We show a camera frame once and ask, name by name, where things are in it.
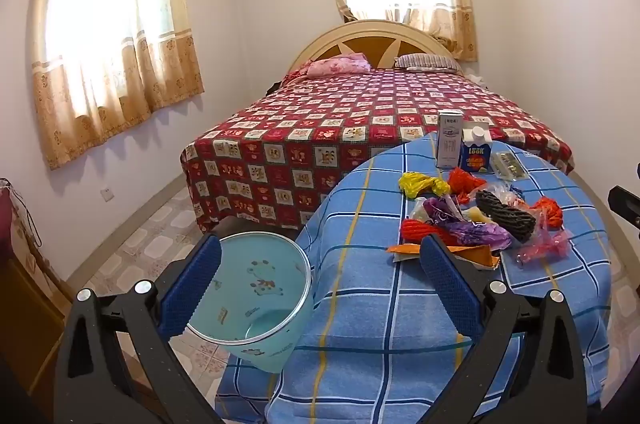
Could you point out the black foam net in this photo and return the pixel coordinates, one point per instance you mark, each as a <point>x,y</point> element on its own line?
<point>505,216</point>

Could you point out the purple foil wrapper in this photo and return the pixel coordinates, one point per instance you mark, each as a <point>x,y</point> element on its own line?
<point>470,231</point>

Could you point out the wooden cabinet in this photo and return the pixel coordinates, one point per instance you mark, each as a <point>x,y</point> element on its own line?
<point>25,304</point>

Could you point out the orange paper sheet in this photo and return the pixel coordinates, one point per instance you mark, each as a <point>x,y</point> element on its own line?
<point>480,256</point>

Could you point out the pink pillow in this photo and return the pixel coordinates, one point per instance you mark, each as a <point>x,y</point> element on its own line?
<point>335,64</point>

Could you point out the striped pillow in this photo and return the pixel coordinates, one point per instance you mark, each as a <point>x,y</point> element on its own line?
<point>430,62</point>

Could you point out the light blue trash bin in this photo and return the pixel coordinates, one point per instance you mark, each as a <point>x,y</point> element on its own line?
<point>260,274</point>

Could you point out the blue checkered tablecloth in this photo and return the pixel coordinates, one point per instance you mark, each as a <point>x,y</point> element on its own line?
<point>380,224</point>

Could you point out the red mesh net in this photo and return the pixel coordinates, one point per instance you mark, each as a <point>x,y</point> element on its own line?
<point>420,229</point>

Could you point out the clear plastic packet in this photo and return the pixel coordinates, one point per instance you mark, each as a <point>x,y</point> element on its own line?
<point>507,164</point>

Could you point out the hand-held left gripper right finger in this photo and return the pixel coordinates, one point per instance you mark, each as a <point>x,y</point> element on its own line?
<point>447,284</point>

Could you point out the pink clear plastic bag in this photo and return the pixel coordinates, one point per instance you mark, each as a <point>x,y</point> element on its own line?
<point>542,249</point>

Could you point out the cream wooden headboard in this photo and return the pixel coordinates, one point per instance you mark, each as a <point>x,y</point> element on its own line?
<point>360,26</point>

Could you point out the blue milk carton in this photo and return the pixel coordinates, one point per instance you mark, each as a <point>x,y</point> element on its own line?
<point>475,153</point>

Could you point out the white wall socket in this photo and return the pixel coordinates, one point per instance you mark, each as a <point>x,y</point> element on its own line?
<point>107,195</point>

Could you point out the bed with red quilt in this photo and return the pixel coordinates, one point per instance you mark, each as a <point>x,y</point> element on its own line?
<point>325,123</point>

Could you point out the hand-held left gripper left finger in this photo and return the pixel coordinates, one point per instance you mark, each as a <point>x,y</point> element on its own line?
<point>192,284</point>

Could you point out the light green plastic bag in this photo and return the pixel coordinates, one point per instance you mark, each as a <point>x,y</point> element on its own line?
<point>422,211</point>

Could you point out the wide beige patterned curtain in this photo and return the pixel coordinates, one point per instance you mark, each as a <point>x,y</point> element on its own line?
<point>115,93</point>

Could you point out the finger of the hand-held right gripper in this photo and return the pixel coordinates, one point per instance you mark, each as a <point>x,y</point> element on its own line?
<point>627,201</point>

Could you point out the white tall carton box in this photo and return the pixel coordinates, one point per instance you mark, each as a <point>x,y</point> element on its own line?
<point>448,138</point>

